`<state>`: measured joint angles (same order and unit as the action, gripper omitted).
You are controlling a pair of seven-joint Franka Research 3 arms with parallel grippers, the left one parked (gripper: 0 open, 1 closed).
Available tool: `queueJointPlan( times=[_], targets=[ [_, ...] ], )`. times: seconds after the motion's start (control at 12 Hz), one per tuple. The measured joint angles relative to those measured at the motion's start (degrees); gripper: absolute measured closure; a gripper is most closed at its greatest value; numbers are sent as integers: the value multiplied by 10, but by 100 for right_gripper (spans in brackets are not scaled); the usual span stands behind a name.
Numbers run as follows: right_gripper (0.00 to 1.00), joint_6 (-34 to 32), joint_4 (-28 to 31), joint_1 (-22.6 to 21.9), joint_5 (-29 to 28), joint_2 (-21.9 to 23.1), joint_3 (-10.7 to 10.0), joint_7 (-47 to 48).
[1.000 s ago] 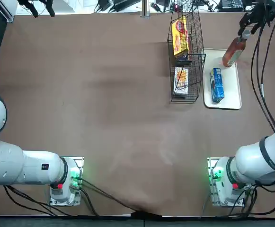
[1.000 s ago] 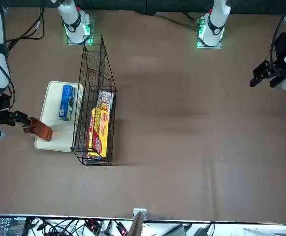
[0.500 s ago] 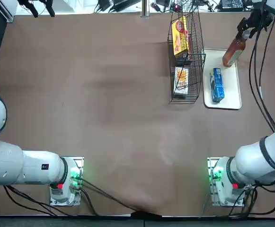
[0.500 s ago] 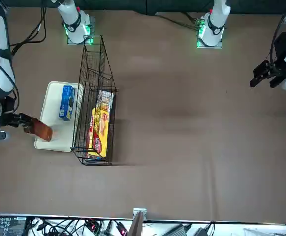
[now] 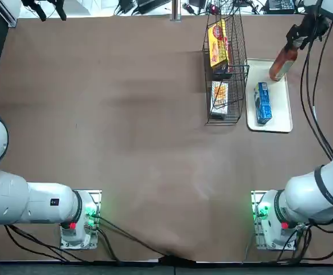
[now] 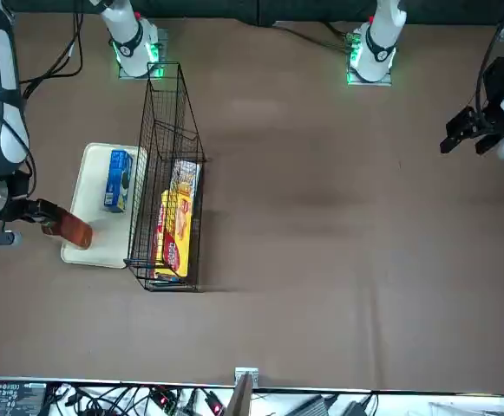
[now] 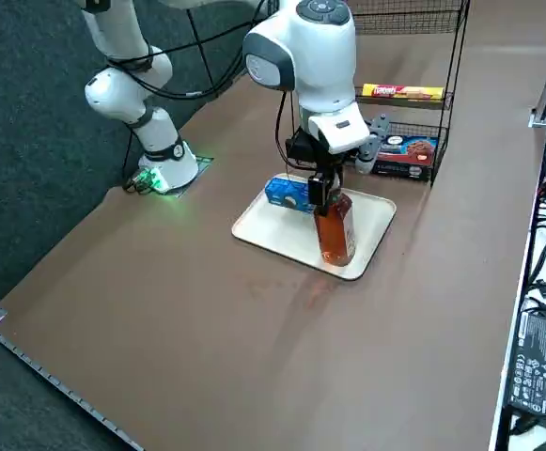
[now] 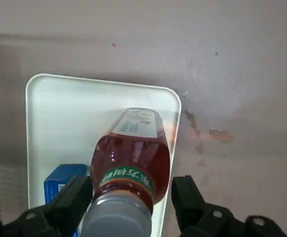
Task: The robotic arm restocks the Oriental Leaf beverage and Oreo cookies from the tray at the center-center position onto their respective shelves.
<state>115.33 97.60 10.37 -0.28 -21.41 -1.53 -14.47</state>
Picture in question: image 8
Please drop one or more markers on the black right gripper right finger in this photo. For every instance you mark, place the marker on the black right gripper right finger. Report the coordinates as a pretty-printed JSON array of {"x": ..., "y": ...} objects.
[{"x": 190, "y": 207}]

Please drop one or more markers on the brown tea bottle white cap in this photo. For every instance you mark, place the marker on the brown tea bottle white cap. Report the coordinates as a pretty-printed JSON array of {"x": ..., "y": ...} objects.
[{"x": 133, "y": 153}]

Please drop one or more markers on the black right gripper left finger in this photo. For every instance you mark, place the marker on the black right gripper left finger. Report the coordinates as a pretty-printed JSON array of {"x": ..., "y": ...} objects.
[{"x": 64, "y": 207}]

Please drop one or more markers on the white plastic tray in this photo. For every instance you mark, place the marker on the white plastic tray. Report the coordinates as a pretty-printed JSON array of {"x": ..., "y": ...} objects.
[{"x": 66, "y": 123}]

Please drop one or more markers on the blue Oreo cookie box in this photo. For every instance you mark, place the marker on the blue Oreo cookie box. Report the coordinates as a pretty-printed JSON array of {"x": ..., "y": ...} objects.
[{"x": 59, "y": 177}]

